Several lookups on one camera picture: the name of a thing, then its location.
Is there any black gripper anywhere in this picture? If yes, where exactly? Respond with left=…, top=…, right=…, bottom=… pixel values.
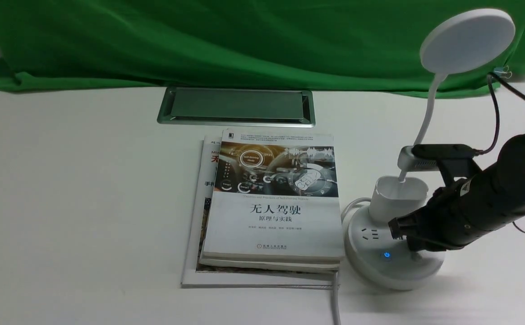
left=388, top=174, right=522, bottom=263

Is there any white desk lamp power strip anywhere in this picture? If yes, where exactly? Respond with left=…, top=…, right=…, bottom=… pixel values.
left=341, top=8, right=516, bottom=291

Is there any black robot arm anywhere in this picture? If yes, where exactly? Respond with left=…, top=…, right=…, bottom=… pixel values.
left=388, top=134, right=525, bottom=252

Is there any middle white book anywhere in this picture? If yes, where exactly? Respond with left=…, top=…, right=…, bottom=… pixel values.
left=198, top=255, right=343, bottom=273

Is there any autonomous driving book top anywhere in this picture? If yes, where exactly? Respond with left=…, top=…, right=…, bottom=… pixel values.
left=202, top=128, right=344, bottom=264

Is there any blue binder clip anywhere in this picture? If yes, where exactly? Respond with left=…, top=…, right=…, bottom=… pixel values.
left=493, top=65, right=513, bottom=79

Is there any green backdrop cloth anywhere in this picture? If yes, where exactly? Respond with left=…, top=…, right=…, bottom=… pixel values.
left=0, top=0, right=525, bottom=98

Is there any bottom thin magazine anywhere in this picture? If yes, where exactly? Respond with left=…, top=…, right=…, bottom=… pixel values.
left=181, top=136, right=333, bottom=290

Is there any white power cable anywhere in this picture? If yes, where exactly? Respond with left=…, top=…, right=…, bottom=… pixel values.
left=332, top=197, right=372, bottom=325

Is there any black camera cable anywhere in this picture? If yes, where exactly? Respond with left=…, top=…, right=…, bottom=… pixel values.
left=472, top=74, right=525, bottom=235

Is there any silver desk cable grommet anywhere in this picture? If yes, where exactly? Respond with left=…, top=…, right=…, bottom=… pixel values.
left=156, top=86, right=316, bottom=128

